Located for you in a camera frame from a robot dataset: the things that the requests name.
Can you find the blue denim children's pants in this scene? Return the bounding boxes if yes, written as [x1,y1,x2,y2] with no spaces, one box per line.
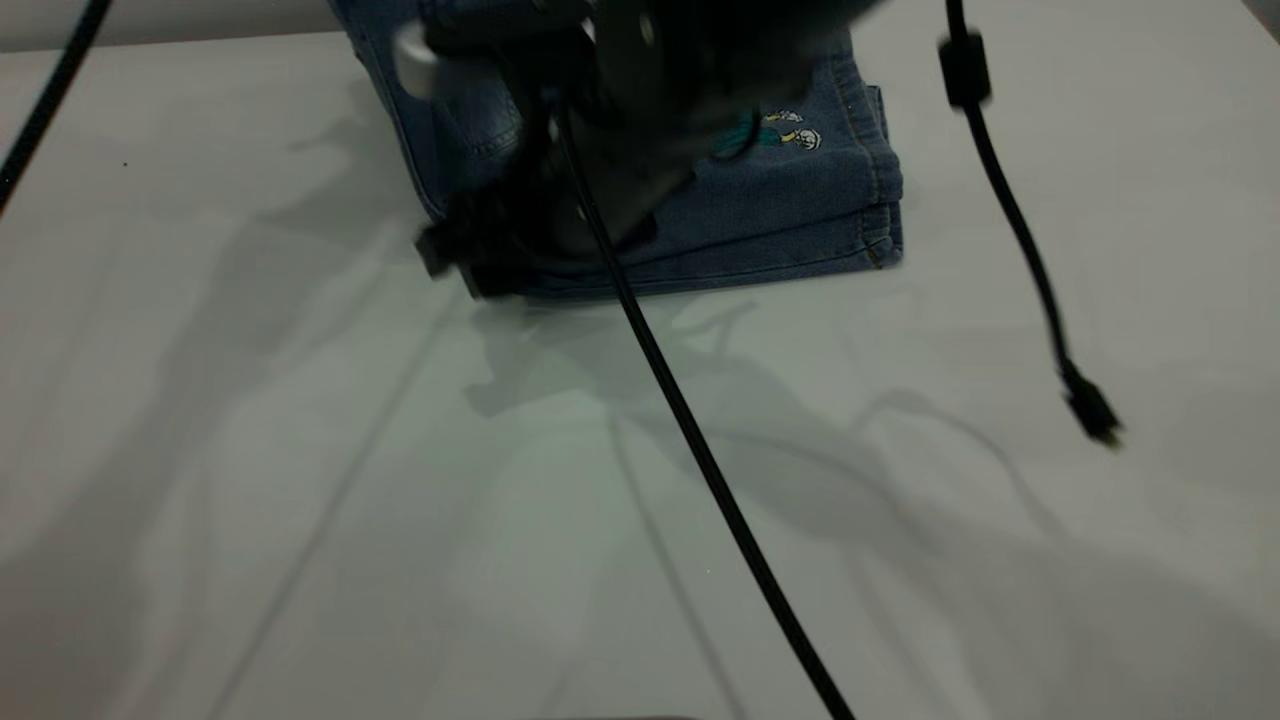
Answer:
[330,0,906,301]

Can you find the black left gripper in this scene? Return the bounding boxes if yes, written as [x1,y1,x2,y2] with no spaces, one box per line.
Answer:
[415,120,693,299]

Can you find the black cable with ferrite bead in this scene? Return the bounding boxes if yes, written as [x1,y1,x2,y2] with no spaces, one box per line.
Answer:
[938,0,1126,448]

